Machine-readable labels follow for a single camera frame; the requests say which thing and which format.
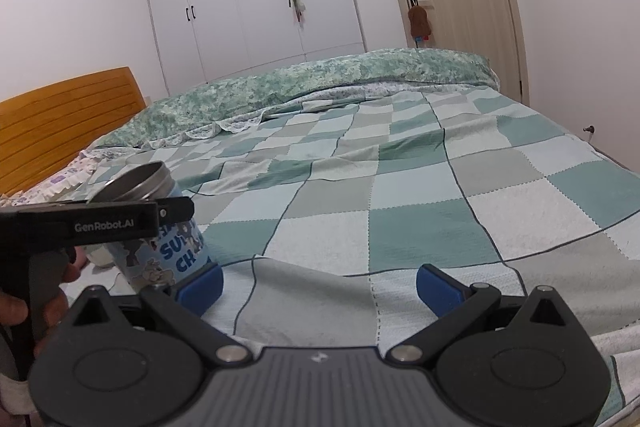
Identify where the blue cartoon cup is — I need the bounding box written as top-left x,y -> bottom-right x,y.
84,159 -> 211,294

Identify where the person's left hand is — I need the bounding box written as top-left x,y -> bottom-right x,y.
1,247 -> 87,381

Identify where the purple floral pillow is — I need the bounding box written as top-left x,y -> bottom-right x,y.
1,150 -> 104,207

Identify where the wooden headboard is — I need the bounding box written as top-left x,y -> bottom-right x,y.
1,67 -> 146,195

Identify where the green floral quilt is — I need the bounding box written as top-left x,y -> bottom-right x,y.
90,48 -> 500,150

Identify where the checkered green bedspread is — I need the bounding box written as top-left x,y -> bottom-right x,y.
60,83 -> 640,358

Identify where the brown plush hanging toy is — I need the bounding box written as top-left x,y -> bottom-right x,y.
408,4 -> 432,44

